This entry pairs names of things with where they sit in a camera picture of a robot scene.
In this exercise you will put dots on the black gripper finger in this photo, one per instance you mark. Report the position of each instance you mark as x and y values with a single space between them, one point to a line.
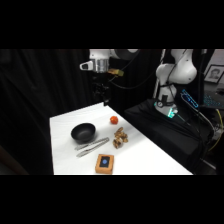
101 98
106 100

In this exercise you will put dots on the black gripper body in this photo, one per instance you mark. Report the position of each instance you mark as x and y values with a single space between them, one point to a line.
100 85

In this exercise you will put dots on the red ball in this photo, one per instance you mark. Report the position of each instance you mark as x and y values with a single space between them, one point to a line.
114 120

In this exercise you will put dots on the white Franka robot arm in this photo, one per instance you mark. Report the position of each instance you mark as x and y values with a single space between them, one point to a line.
175 71

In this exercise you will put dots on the black bowl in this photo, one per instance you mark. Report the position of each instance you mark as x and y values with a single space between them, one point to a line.
83 132

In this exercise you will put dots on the small wooden block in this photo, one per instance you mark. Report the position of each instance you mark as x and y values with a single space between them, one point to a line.
119 130
116 143
122 137

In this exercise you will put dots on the silver metal tongs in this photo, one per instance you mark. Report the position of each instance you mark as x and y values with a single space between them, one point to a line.
91 146

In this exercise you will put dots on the black curtain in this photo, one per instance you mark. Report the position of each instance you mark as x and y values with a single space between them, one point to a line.
40 86

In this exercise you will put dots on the black robot stand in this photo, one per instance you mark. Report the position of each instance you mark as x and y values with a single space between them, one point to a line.
160 130

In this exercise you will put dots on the wooden box with blue screen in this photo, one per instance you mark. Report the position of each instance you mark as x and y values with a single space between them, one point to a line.
104 164

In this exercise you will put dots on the blue lit device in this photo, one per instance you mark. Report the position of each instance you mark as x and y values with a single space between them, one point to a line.
190 98

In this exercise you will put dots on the backlit keyboard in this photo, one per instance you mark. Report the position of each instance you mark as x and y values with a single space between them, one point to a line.
212 100

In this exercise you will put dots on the framed portrait picture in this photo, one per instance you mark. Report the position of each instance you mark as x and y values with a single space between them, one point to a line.
214 74

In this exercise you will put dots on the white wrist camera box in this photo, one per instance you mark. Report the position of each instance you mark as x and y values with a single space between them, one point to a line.
86 65

